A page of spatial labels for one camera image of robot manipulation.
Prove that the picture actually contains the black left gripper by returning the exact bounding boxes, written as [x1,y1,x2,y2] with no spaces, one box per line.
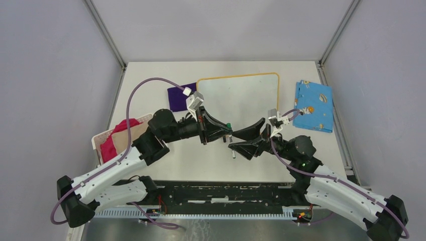
[163,106,233,145]

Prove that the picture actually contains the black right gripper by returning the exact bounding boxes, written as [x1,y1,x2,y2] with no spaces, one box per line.
[228,117,295,161]

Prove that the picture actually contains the green capped whiteboard marker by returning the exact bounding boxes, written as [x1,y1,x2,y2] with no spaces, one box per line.
[225,123,237,160]

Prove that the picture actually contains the yellow framed whiteboard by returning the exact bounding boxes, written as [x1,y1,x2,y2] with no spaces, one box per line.
[196,72,280,131]

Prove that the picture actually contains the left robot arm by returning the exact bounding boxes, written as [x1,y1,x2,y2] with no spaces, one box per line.
[55,106,233,228]

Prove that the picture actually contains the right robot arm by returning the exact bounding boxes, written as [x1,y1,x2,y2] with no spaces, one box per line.
[229,118,410,240]

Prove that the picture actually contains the purple cloth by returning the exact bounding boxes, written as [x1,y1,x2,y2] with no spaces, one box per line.
[167,82,196,112]

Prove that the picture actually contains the blue patterned cloth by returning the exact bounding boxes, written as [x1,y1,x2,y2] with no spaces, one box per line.
[292,80,334,133]

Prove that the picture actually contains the beige cloth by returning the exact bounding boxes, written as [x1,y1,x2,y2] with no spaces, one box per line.
[112,123,148,154]

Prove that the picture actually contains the red cloth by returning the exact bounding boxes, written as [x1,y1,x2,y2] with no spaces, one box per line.
[100,120,128,163]

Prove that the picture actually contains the white plastic basket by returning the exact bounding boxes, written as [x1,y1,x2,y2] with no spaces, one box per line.
[91,113,153,165]

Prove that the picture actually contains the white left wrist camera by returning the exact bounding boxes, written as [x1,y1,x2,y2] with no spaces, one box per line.
[186,91,204,117]

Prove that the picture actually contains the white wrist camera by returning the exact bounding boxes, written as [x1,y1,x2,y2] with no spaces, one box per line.
[186,91,204,117]
[268,108,290,137]

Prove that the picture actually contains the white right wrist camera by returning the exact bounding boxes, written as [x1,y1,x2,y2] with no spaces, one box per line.
[268,108,290,137]

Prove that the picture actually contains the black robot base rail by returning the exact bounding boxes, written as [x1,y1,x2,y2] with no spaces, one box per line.
[110,180,325,215]

